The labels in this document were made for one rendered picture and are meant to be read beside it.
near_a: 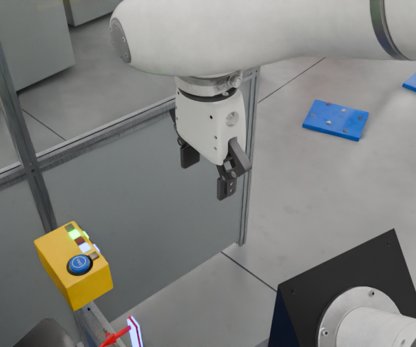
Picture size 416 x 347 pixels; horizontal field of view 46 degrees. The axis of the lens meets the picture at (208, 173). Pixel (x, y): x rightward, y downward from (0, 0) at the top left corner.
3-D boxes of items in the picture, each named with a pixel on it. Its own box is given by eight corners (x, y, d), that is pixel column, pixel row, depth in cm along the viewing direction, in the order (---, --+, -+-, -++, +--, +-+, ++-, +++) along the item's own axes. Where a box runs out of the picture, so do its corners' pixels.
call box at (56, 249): (43, 268, 116) (32, 239, 108) (81, 248, 120) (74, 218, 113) (75, 316, 106) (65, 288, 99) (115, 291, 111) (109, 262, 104)
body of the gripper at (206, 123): (258, 82, 59) (253, 153, 67) (206, 49, 65) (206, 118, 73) (210, 104, 56) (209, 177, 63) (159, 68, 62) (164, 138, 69)
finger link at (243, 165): (255, 151, 60) (248, 180, 65) (216, 115, 64) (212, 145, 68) (248, 155, 60) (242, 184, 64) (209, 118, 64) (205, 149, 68)
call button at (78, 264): (67, 265, 104) (65, 260, 103) (84, 255, 106) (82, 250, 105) (76, 277, 102) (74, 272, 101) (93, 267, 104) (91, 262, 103)
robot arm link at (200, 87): (260, 64, 58) (258, 86, 60) (213, 36, 63) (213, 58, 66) (204, 89, 55) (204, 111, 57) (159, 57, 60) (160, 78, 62)
